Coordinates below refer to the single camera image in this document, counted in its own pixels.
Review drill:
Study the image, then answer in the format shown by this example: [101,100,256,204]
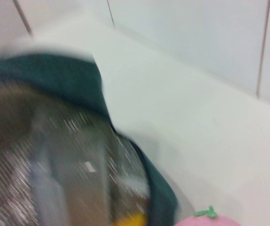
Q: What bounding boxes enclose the dark teal insulated bag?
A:
[0,53,181,226]

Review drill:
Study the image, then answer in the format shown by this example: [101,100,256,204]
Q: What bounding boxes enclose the yellow banana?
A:
[112,210,149,226]

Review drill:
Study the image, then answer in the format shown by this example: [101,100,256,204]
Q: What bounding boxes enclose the pink toy peach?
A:
[172,204,246,226]

